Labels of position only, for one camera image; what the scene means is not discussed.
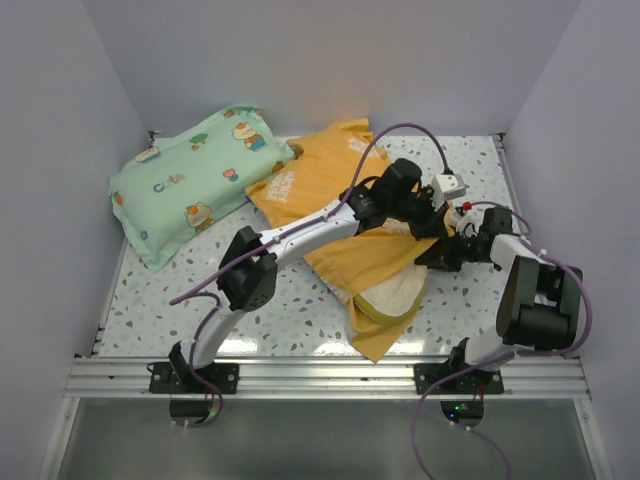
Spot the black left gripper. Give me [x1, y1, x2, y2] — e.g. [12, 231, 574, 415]
[389, 187, 450, 244]

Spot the cream quilted pillow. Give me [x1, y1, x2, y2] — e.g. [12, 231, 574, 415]
[347, 219, 439, 331]

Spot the orange mickey mouse pillowcase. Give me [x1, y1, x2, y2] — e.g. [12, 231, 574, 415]
[246, 118, 453, 362]

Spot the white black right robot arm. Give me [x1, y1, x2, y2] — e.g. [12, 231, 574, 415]
[414, 202, 582, 393]

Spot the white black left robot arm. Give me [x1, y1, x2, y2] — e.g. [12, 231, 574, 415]
[169, 158, 465, 393]

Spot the green cartoon bear pillow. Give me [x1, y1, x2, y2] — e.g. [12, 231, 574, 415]
[109, 105, 296, 272]

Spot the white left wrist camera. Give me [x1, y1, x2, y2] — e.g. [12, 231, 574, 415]
[430, 174, 467, 209]

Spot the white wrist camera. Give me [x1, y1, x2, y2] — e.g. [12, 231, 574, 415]
[430, 174, 467, 209]
[450, 202, 479, 238]

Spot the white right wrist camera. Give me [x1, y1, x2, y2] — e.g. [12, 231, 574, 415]
[450, 202, 479, 238]

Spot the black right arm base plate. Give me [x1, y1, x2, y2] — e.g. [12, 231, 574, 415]
[413, 363, 505, 395]

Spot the aluminium mounting rail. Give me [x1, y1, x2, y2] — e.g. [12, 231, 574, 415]
[64, 356, 590, 400]

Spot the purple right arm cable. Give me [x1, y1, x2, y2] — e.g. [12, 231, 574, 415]
[409, 200, 594, 480]

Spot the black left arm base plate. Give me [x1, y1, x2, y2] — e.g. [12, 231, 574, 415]
[147, 362, 240, 395]

